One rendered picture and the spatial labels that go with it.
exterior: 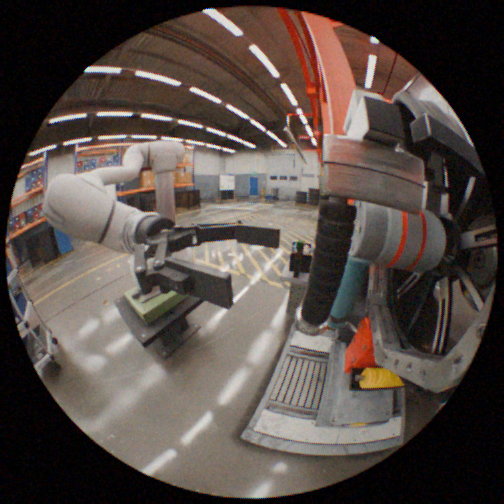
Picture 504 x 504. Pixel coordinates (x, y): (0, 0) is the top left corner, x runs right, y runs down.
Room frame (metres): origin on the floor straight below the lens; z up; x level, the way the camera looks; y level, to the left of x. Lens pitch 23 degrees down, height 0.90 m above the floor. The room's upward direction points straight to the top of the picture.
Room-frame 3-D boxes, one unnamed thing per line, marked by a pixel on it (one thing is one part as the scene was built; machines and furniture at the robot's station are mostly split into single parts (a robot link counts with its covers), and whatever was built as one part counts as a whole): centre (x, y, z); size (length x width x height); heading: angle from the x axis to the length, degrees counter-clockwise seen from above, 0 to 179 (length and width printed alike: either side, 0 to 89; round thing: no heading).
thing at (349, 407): (0.12, -0.51, 0.32); 0.40 x 0.30 x 0.28; 156
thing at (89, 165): (7.97, 6.60, 2.30); 8.30 x 1.23 x 4.60; 151
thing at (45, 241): (1.54, 5.92, 0.49); 0.64 x 0.54 x 0.97; 51
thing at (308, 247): (0.85, -0.30, 0.51); 0.20 x 0.14 x 0.13; 165
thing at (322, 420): (0.15, -0.53, 0.13); 0.50 x 0.36 x 0.10; 156
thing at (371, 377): (0.03, -0.40, 0.51); 0.29 x 0.06 x 0.06; 66
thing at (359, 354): (0.17, -0.39, 0.48); 0.16 x 0.12 x 0.17; 66
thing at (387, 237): (0.21, -0.29, 0.85); 0.21 x 0.14 x 0.14; 66
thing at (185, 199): (8.22, 3.53, 0.49); 1.27 x 0.88 x 0.97; 61
